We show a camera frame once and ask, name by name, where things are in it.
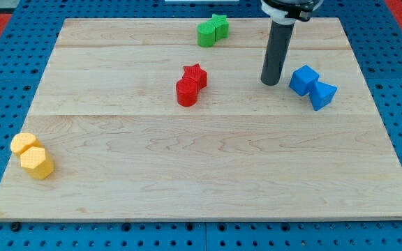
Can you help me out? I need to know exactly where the blue cube block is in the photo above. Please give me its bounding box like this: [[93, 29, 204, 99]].
[[289, 65, 320, 96]]

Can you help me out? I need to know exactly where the green star block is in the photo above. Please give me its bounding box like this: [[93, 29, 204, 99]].
[[209, 13, 229, 41]]

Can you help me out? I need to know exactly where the yellow cylinder block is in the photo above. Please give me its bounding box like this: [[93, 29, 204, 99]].
[[10, 132, 43, 157]]

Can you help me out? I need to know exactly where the blue triangular block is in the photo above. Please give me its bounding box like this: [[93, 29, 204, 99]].
[[309, 82, 337, 111]]

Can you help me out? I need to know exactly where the red star block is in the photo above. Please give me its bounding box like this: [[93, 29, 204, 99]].
[[183, 63, 207, 90]]

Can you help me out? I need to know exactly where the light wooden board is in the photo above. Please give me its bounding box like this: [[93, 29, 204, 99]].
[[0, 17, 402, 222]]

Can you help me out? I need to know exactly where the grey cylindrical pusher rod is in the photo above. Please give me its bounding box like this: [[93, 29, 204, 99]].
[[260, 22, 294, 86]]

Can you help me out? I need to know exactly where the red cylinder block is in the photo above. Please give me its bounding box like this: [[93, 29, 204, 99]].
[[176, 77, 198, 107]]

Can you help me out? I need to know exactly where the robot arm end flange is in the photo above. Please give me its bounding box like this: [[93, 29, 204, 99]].
[[260, 0, 324, 25]]

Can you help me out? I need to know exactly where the yellow hexagon block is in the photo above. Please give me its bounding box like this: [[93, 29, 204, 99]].
[[20, 146, 54, 180]]

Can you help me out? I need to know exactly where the green cylinder block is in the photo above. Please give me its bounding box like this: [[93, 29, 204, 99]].
[[197, 22, 216, 47]]

